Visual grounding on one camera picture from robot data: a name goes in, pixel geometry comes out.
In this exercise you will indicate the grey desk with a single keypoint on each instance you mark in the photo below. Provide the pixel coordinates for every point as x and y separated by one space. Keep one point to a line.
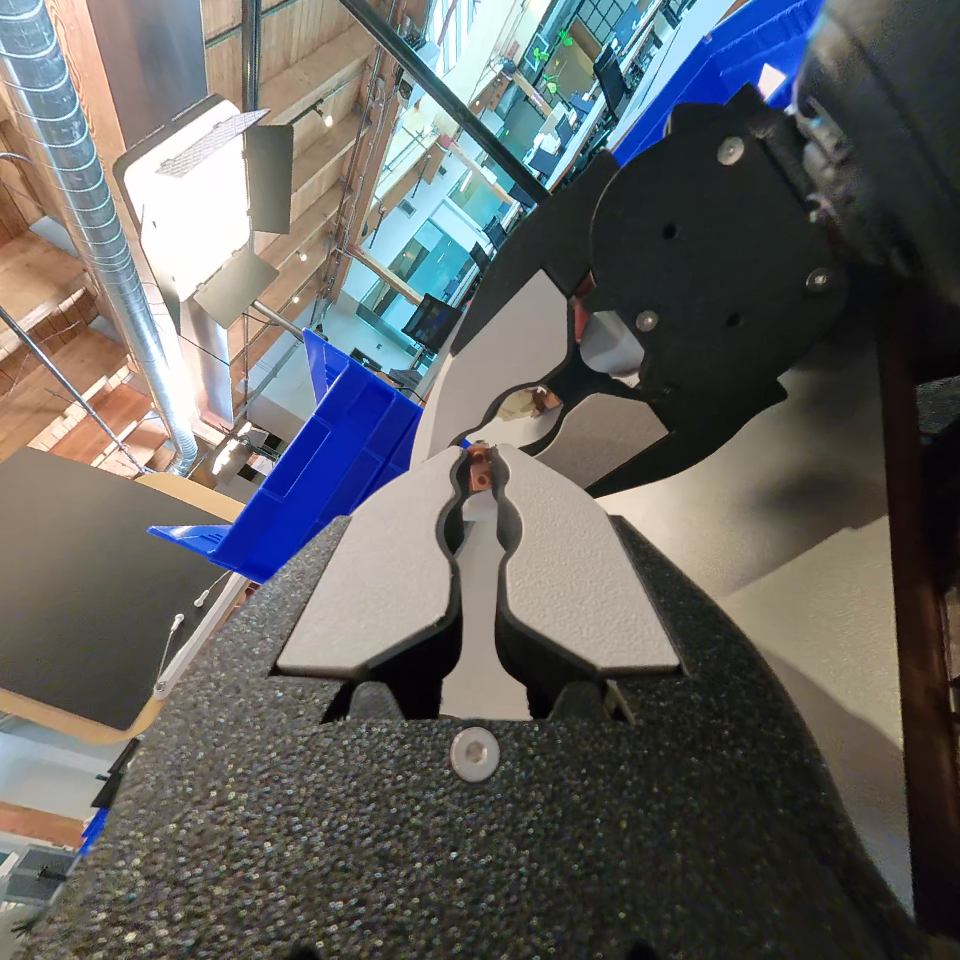
810 600

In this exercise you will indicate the studio light panel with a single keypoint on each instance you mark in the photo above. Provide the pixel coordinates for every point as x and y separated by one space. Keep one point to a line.
188 195

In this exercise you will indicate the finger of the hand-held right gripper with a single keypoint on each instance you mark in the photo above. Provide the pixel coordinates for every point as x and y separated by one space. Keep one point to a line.
488 353
615 435

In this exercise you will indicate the small blue storage bin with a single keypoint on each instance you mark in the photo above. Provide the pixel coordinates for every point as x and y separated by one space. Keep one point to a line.
705 75

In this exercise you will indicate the black board with wooden edge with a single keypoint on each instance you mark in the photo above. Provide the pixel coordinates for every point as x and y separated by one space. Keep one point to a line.
90 600

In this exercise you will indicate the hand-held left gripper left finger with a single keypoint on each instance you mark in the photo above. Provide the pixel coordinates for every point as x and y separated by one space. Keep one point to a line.
383 585

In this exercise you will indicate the small orange brick assembly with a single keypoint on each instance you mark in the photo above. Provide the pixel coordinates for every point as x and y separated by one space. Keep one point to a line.
477 468

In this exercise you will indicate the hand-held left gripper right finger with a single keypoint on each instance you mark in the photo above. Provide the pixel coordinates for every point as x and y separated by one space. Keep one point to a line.
585 585

